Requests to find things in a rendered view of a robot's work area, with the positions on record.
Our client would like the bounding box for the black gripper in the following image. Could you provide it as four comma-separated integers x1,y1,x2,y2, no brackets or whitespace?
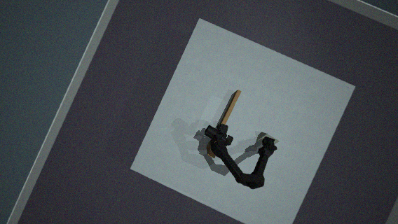
222,133,233,146

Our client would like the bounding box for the brown wooden board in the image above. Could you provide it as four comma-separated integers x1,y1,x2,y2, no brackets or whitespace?
220,90,242,124

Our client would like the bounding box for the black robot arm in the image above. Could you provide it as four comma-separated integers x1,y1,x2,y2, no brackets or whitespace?
204,123,277,189

